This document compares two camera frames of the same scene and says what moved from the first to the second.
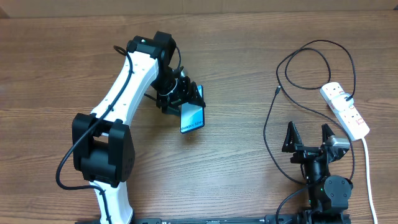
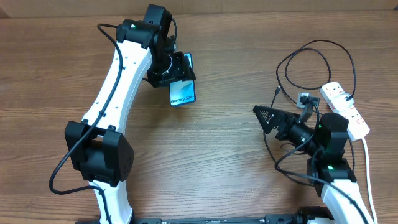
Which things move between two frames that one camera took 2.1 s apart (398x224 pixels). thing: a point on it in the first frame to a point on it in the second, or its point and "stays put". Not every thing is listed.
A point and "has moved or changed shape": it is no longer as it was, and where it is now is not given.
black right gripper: [292, 144] to [283, 119]
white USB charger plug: [339, 101] stays put
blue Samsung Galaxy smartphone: [192, 115] has moved or changed shape
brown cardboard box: [37, 9] stays put
